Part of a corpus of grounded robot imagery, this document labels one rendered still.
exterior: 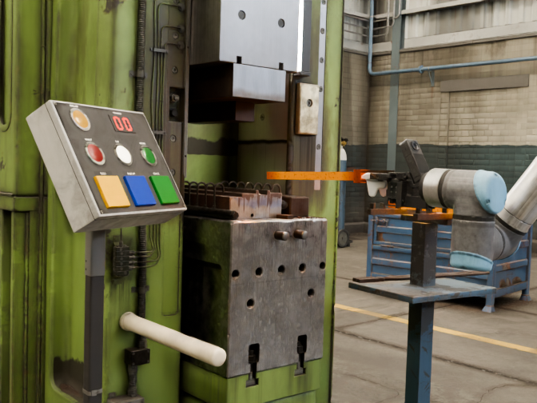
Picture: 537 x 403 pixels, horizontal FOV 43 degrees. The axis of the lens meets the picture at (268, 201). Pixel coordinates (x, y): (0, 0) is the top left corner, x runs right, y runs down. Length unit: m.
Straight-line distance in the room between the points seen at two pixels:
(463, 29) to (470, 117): 1.36
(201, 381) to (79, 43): 1.11
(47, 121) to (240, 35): 0.71
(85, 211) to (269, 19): 0.92
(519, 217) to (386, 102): 9.85
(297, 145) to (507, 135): 8.02
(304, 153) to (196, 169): 0.41
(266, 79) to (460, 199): 0.79
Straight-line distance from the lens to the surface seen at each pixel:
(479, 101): 10.50
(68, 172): 1.50
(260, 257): 2.00
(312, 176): 1.89
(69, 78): 2.32
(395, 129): 11.27
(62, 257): 2.32
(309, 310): 2.17
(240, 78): 2.02
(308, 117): 2.35
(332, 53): 2.49
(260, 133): 2.45
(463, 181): 1.54
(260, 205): 2.06
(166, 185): 1.69
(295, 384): 2.20
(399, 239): 5.97
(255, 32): 2.07
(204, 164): 2.52
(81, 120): 1.58
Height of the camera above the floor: 1.07
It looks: 3 degrees down
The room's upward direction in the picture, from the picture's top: 2 degrees clockwise
